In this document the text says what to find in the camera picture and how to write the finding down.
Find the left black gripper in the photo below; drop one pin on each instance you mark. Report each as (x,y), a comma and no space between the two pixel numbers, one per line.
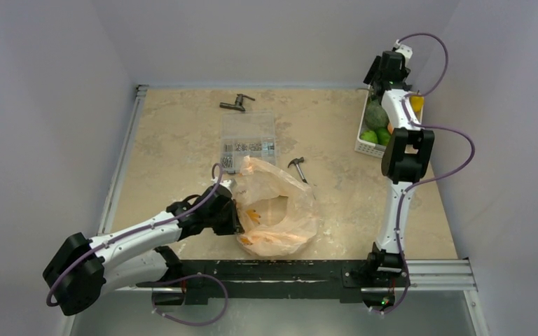
(234,225)

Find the yellow fake fruit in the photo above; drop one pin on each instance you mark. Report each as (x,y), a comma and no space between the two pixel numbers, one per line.
(417,103)

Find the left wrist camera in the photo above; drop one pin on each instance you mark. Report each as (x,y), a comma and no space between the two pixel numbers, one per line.
(229,184)

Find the clear plastic screw organizer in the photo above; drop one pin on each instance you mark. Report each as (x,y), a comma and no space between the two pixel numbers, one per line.
(247,134)

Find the black T-handle tool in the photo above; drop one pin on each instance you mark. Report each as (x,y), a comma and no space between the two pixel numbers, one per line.
(237,105)

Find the green orange fake mango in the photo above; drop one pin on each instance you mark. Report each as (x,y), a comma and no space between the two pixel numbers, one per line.
(383,136)

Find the green fake pear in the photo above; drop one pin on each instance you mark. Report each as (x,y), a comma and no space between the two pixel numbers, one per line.
(369,136)

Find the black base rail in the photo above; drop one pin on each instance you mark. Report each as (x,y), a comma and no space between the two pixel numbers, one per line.
(348,281)

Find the white plastic basket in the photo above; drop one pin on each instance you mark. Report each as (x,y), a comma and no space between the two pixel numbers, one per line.
(372,149)

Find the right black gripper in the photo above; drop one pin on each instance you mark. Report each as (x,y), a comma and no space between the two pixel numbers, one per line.
(373,70)

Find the small black hammer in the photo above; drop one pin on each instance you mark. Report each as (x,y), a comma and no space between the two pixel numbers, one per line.
(296,162)

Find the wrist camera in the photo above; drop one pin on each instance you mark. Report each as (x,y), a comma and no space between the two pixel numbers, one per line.
(403,49)
(229,184)

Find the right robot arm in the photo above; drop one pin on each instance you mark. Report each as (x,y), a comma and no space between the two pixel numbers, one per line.
(405,159)

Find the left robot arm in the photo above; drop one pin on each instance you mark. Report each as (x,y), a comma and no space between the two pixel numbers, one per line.
(83,269)

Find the orange plastic bag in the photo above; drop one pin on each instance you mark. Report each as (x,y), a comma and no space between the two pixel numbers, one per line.
(278,213)

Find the green fake melon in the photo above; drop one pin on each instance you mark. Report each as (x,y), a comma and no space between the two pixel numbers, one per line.
(375,117)

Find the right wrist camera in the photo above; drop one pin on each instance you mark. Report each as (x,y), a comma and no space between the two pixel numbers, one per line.
(403,49)

